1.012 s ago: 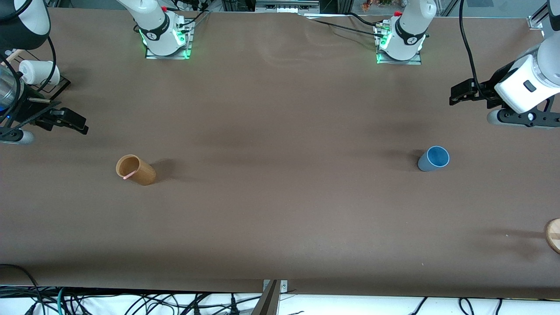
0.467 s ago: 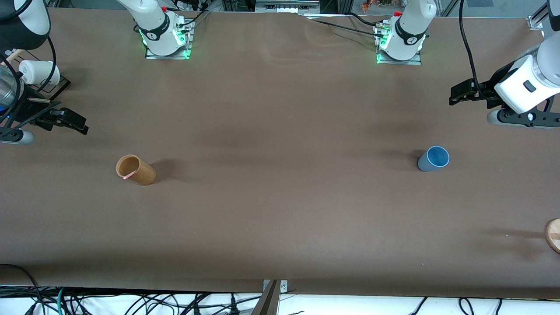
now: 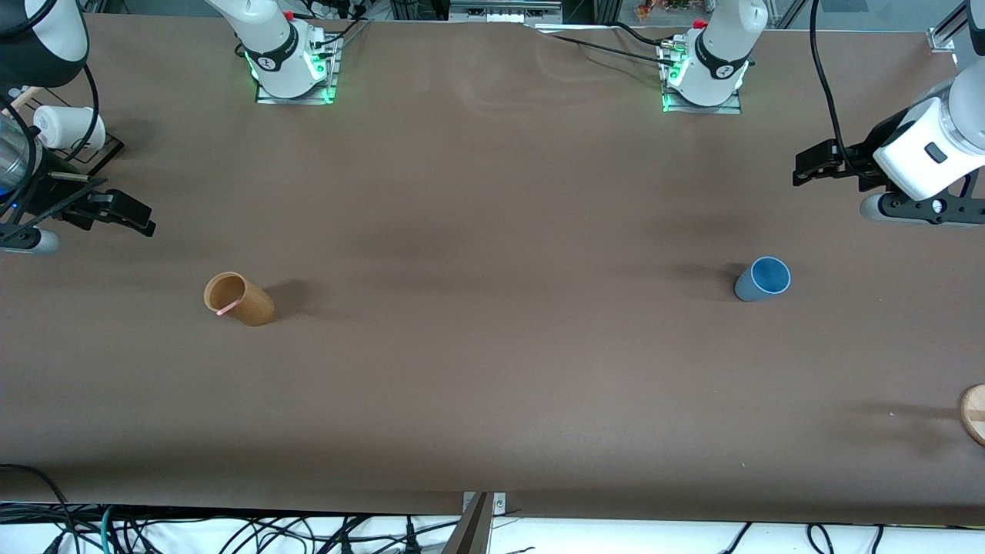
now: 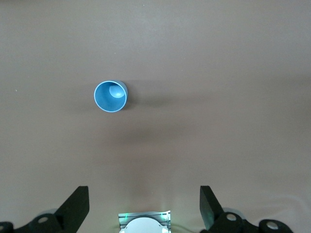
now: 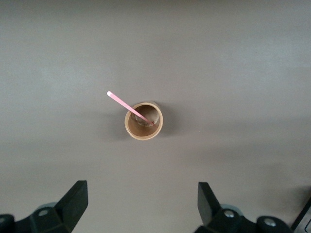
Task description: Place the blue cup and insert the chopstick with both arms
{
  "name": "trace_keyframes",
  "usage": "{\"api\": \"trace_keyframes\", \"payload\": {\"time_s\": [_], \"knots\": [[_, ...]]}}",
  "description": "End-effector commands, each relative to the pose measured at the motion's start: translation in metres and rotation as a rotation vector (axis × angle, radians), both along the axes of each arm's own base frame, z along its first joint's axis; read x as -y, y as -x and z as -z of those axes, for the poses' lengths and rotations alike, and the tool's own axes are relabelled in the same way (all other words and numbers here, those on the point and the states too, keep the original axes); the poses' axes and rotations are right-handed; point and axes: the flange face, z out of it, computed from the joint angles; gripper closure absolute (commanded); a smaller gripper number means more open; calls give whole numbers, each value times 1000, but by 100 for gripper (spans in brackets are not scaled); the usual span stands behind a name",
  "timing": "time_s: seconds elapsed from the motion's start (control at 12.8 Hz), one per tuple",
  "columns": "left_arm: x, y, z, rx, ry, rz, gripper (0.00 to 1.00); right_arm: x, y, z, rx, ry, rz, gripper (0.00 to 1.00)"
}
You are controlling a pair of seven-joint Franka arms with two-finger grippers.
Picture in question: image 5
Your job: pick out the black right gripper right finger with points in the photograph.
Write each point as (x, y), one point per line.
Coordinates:
(213, 213)

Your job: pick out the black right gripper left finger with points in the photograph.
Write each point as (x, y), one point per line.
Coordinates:
(70, 206)

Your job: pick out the pink chopstick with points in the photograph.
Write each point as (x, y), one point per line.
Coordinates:
(121, 102)

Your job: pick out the bamboo cup holder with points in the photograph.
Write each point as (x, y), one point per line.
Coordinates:
(143, 133)

